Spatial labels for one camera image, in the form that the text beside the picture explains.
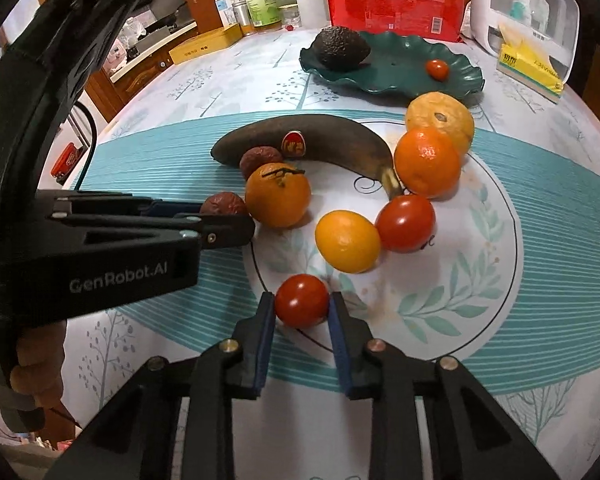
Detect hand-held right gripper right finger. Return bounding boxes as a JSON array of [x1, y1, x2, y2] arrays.
[[327, 291, 561, 480]]

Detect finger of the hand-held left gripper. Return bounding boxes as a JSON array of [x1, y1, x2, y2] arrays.
[[37, 190, 204, 219], [47, 212, 257, 257]]

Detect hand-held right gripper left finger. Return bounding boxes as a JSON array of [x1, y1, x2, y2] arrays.
[[45, 291, 276, 480]]

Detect wrinkled red date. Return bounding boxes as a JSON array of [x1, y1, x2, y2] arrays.
[[199, 191, 249, 218], [239, 145, 284, 181]]

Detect red tomato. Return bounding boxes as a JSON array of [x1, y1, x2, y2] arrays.
[[375, 194, 437, 254], [274, 274, 330, 330]]

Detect orange tangerine with stem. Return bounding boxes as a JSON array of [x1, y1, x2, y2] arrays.
[[244, 161, 312, 229]]

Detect brown overripe banana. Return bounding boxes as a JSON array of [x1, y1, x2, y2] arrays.
[[210, 114, 407, 201]]

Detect smooth orange tangerine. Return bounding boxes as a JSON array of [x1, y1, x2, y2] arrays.
[[393, 127, 463, 199]]

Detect dark green wavy plate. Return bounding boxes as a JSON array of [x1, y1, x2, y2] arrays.
[[299, 30, 485, 107]]

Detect person's left hand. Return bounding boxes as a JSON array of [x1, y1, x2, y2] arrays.
[[9, 319, 67, 413]]

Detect red tool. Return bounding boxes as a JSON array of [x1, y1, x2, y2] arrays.
[[50, 142, 83, 184]]

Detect small yellow orange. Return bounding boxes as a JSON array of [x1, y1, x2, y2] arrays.
[[314, 210, 382, 275]]

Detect wooden cabinet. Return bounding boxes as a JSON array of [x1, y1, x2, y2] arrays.
[[35, 0, 221, 123]]

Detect tree print tablecloth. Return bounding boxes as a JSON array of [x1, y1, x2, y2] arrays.
[[55, 25, 600, 480]]

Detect flat yellow box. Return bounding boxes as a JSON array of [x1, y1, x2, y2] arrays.
[[169, 25, 244, 66]]

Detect blue and white box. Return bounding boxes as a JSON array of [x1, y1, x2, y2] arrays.
[[216, 0, 241, 28]]

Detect metal can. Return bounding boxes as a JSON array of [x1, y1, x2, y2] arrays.
[[231, 1, 257, 37]]

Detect dark avocado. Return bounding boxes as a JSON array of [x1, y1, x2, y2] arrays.
[[312, 25, 372, 72]]

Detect small glass jar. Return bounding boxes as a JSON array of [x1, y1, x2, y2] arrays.
[[278, 4, 303, 31]]

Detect clear bottle with green label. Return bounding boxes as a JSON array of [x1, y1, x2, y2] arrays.
[[243, 0, 284, 35]]

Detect large yellow orange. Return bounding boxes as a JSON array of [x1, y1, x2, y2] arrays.
[[405, 91, 476, 157]]

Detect red paper cup package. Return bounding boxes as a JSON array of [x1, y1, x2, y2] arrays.
[[322, 0, 476, 43]]

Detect yellow tissue box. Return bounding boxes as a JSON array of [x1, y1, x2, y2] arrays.
[[496, 24, 567, 105]]

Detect white storage box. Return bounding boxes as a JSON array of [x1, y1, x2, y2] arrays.
[[467, 0, 581, 86]]

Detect black cable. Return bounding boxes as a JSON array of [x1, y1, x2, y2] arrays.
[[69, 101, 99, 191]]

